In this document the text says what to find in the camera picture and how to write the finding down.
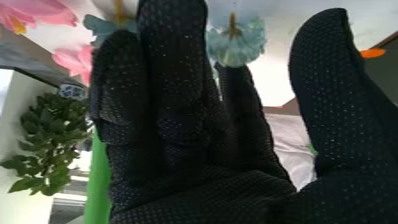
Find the green leafy plant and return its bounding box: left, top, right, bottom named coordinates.
left=0, top=93, right=94, bottom=197

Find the pink flower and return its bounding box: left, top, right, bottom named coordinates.
left=51, top=44, right=96, bottom=86
left=0, top=0, right=80, bottom=35

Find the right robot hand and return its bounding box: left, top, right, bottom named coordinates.
left=87, top=0, right=398, bottom=224

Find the blue flower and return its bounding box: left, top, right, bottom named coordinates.
left=204, top=11, right=268, bottom=69
left=81, top=0, right=140, bottom=43

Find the blue and white vase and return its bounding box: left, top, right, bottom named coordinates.
left=56, top=83, right=88, bottom=101

